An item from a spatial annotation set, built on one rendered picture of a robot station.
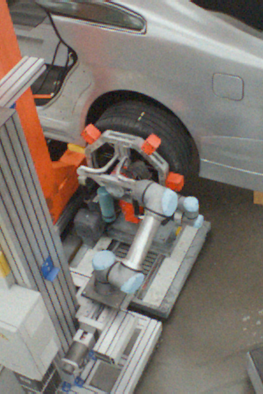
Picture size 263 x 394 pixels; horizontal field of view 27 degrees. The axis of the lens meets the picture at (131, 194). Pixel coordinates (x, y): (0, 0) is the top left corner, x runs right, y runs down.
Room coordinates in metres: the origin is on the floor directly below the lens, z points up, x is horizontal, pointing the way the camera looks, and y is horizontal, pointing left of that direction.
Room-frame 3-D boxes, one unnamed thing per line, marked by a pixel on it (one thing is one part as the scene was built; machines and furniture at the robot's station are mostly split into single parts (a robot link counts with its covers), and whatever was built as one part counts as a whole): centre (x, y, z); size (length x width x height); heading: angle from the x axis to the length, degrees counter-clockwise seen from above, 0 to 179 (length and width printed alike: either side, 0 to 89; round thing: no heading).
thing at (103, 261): (1.64, 0.18, 0.98); 0.13 x 0.12 x 0.14; 46
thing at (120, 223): (2.58, -0.09, 0.32); 0.40 x 0.30 x 0.28; 58
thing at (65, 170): (2.78, 0.39, 0.69); 0.52 x 0.17 x 0.35; 148
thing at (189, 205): (1.97, -0.30, 0.95); 0.11 x 0.08 x 0.11; 46
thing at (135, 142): (2.44, 0.00, 0.85); 0.54 x 0.07 x 0.54; 58
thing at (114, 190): (2.38, 0.04, 0.85); 0.21 x 0.14 x 0.14; 148
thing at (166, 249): (2.58, -0.09, 0.13); 0.50 x 0.36 x 0.10; 58
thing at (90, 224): (2.63, 0.25, 0.26); 0.42 x 0.18 x 0.35; 148
